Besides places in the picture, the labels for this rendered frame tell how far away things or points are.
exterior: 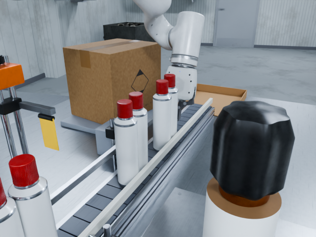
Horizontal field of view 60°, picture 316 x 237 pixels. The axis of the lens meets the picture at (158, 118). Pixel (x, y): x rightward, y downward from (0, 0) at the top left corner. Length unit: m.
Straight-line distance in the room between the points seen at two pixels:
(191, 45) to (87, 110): 0.47
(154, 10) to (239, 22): 7.59
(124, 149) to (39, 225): 0.24
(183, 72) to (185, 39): 0.10
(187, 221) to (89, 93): 0.63
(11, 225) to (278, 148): 0.33
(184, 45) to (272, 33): 7.68
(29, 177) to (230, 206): 0.26
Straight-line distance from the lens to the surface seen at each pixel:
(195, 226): 0.58
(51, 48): 5.09
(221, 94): 1.44
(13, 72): 0.46
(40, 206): 0.44
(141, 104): 0.63
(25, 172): 0.41
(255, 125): 0.28
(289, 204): 0.76
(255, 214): 0.34
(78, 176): 0.58
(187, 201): 0.63
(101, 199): 0.64
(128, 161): 0.62
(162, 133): 0.76
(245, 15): 8.34
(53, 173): 0.84
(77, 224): 0.60
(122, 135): 0.59
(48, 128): 0.46
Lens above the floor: 1.29
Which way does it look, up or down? 24 degrees down
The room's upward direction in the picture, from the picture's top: straight up
